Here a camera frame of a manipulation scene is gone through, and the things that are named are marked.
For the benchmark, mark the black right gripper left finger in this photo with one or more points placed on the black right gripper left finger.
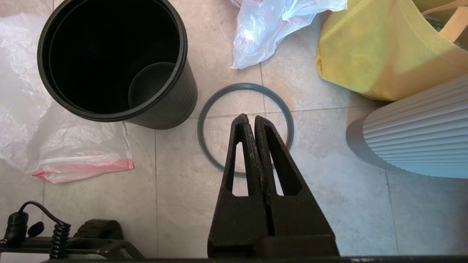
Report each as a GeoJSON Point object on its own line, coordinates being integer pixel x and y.
{"type": "Point", "coordinates": [237, 219]}

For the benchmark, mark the white ribbed cylinder container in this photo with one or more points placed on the white ribbed cylinder container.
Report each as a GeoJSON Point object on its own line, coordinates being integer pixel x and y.
{"type": "Point", "coordinates": [420, 138]}

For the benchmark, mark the used trash bag red print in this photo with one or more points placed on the used trash bag red print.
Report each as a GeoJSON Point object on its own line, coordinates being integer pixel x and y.
{"type": "Point", "coordinates": [256, 33]}

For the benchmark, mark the black robot base housing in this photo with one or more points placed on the black robot base housing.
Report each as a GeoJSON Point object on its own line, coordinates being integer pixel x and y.
{"type": "Point", "coordinates": [98, 230]}

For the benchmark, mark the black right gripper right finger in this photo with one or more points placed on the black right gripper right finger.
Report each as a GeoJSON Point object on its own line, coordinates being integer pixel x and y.
{"type": "Point", "coordinates": [299, 219]}

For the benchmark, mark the yellow fabric bag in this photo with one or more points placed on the yellow fabric bag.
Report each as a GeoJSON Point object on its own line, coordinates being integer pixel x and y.
{"type": "Point", "coordinates": [376, 54]}

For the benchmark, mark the black round trash bin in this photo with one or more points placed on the black round trash bin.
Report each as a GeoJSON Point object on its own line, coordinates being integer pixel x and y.
{"type": "Point", "coordinates": [172, 102]}

